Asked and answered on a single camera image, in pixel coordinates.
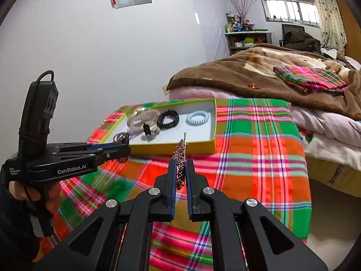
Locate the yellow-green cardboard box tray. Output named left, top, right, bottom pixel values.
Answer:
left=100, top=98, right=217, bottom=155

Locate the brown spiral hair tie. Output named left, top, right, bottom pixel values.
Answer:
left=113, top=131, right=129, bottom=144

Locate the dark jacket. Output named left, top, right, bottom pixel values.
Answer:
left=283, top=30, right=322, bottom=53

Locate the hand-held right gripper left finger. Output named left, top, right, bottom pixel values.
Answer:
left=33, top=159, right=178, bottom=271

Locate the vase with blossom branches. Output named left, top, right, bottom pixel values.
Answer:
left=230, top=0, right=258, bottom=24

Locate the black wrist band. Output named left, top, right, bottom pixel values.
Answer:
left=156, top=110, right=180, bottom=129

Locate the black monitor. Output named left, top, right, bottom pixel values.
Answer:
left=282, top=24, right=305, bottom=47

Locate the brown fleece blanket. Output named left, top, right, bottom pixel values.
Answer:
left=166, top=43, right=361, bottom=120

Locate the window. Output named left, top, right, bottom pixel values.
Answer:
left=259, top=0, right=320, bottom=28

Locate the cardboard box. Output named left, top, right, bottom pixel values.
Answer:
left=306, top=155, right=361, bottom=201

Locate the black cable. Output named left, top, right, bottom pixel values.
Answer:
left=35, top=70, right=55, bottom=84

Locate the row of bottles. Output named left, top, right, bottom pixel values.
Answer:
left=225, top=13, right=254, bottom=33

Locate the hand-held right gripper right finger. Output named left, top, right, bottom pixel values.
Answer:
left=185, top=159, right=329, bottom=271

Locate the rhinestone hair clip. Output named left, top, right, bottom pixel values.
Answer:
left=173, top=132, right=188, bottom=189

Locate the white floral quilt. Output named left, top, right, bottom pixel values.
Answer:
left=299, top=119, right=361, bottom=172

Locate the light blue spiral hair tie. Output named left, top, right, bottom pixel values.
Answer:
left=185, top=110, right=211, bottom=125

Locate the person's left hand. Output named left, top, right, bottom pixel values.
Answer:
left=8, top=179, right=62, bottom=215

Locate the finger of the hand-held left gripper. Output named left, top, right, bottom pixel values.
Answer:
left=46, top=143, right=128, bottom=154
left=53, top=146, right=132, bottom=173

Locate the spotted curtain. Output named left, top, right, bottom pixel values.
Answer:
left=307, top=0, right=347, bottom=54

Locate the pink hair claw clip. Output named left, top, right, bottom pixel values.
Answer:
left=126, top=107, right=161, bottom=136

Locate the wooden wall shelf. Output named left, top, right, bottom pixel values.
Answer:
left=225, top=30, right=273, bottom=56

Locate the folded plaid cloth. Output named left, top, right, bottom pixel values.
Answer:
left=273, top=65, right=347, bottom=94

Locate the colourful plaid blanket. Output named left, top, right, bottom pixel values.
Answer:
left=39, top=98, right=312, bottom=271

